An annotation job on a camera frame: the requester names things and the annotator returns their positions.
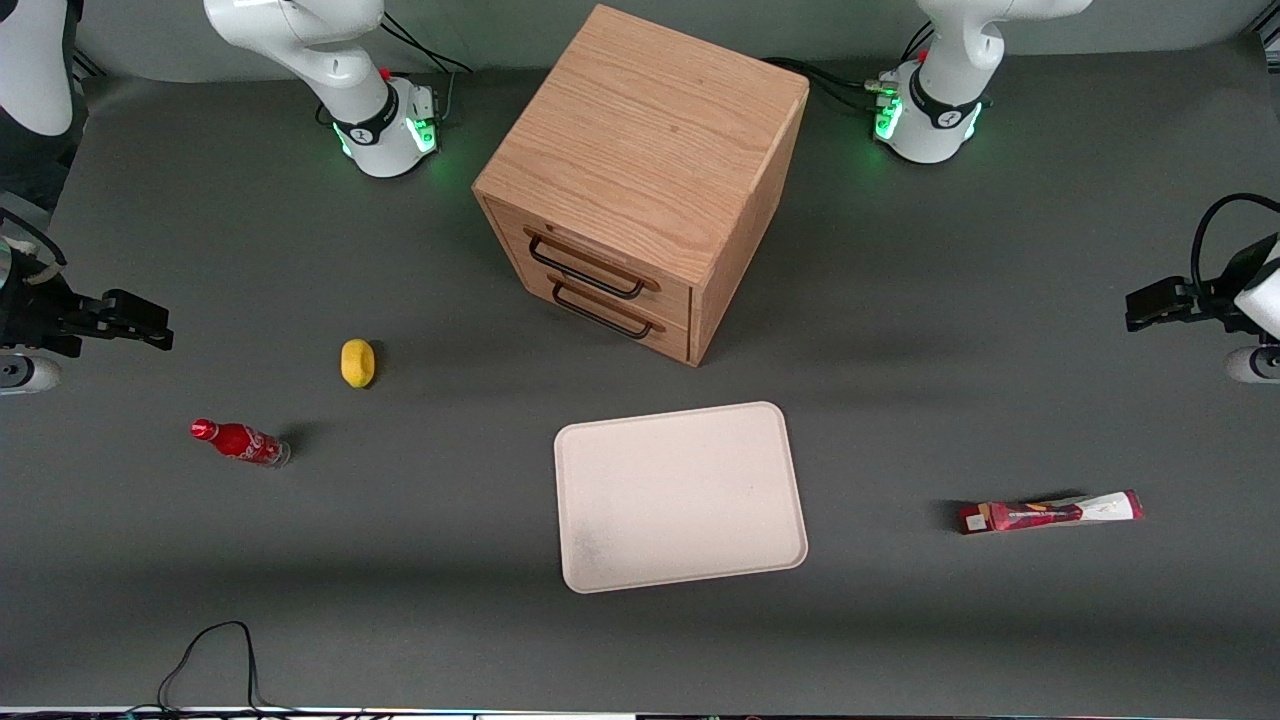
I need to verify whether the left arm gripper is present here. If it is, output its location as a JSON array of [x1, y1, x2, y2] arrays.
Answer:
[[1125, 234, 1280, 337]]

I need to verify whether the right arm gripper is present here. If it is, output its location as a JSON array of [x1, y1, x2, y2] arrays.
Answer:
[[0, 262, 174, 357]]

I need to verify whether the red cookie box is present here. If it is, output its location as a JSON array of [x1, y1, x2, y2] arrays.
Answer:
[[959, 489, 1145, 536]]

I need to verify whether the beige plastic tray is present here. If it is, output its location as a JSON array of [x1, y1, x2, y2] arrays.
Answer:
[[553, 401, 809, 595]]

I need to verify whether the red cola bottle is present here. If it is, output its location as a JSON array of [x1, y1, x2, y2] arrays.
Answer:
[[190, 418, 292, 469]]

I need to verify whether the yellow lemon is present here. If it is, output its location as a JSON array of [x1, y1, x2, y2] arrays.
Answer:
[[340, 338, 377, 389]]

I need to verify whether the wooden drawer front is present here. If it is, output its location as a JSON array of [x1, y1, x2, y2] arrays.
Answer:
[[485, 197, 694, 324], [505, 262, 693, 364]]

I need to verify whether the wooden drawer cabinet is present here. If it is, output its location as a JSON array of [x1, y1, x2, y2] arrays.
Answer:
[[472, 4, 811, 368]]

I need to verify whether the black left arm wrist cable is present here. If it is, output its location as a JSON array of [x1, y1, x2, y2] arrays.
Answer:
[[1189, 193, 1280, 301]]

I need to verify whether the black arm wrist cable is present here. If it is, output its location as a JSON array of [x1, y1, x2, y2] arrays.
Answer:
[[0, 212, 68, 291], [1189, 193, 1280, 301]]

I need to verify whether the black right arm wrist cable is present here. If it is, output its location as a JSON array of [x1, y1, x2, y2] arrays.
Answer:
[[0, 212, 68, 291]]

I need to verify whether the black looped table cable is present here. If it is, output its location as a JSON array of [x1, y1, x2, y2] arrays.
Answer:
[[155, 621, 301, 717]]

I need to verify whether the black right arm base cable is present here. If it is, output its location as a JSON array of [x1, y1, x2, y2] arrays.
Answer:
[[380, 12, 473, 131]]

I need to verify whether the black arm base cable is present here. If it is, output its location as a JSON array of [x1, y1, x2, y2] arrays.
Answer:
[[763, 57, 886, 113], [380, 12, 473, 131]]

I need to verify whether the black left arm base cable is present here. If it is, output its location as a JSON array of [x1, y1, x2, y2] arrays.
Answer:
[[763, 57, 886, 113]]

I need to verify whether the black metal drawer handle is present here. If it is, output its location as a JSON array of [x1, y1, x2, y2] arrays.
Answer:
[[527, 233, 648, 301], [551, 281, 655, 341]]

